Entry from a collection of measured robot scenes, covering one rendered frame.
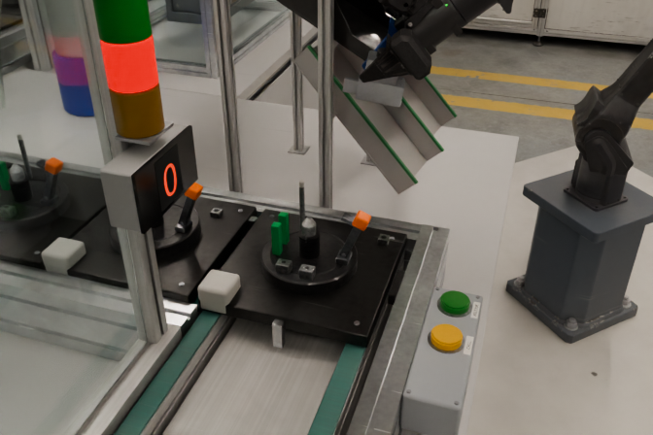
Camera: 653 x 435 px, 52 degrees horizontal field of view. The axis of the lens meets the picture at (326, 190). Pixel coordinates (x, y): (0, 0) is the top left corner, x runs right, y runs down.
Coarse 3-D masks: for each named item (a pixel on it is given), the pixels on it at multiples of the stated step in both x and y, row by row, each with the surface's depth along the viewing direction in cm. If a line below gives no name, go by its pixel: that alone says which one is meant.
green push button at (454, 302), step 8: (448, 296) 91; (456, 296) 91; (464, 296) 91; (440, 304) 91; (448, 304) 90; (456, 304) 90; (464, 304) 90; (448, 312) 90; (456, 312) 90; (464, 312) 90
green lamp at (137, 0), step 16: (96, 0) 62; (112, 0) 61; (128, 0) 61; (144, 0) 63; (96, 16) 63; (112, 16) 62; (128, 16) 62; (144, 16) 63; (112, 32) 63; (128, 32) 63; (144, 32) 64
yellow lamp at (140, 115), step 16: (112, 96) 67; (128, 96) 66; (144, 96) 66; (160, 96) 69; (128, 112) 67; (144, 112) 67; (160, 112) 69; (128, 128) 68; (144, 128) 68; (160, 128) 70
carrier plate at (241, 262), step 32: (256, 224) 107; (320, 224) 107; (256, 256) 99; (384, 256) 99; (256, 288) 93; (352, 288) 93; (384, 288) 93; (256, 320) 90; (288, 320) 88; (320, 320) 88; (352, 320) 88
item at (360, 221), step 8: (344, 216) 91; (352, 216) 92; (360, 216) 90; (368, 216) 91; (352, 224) 91; (360, 224) 90; (352, 232) 92; (360, 232) 91; (352, 240) 92; (344, 248) 94; (344, 256) 94
